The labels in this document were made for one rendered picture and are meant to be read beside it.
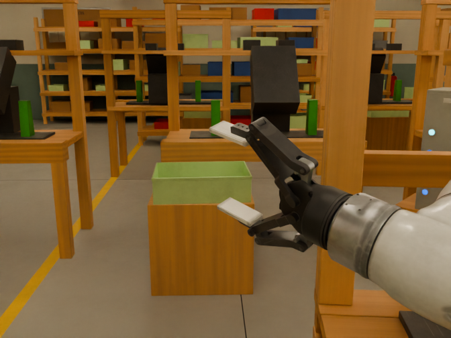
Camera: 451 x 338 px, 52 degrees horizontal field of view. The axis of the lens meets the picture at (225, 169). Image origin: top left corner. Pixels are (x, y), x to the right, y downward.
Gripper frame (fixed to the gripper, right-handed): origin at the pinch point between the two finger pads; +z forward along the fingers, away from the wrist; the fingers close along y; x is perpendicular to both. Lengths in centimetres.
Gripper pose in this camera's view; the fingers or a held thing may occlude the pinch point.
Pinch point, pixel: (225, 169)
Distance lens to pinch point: 68.8
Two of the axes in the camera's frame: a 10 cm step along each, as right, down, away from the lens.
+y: -0.7, -8.4, -5.3
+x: -7.0, 4.2, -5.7
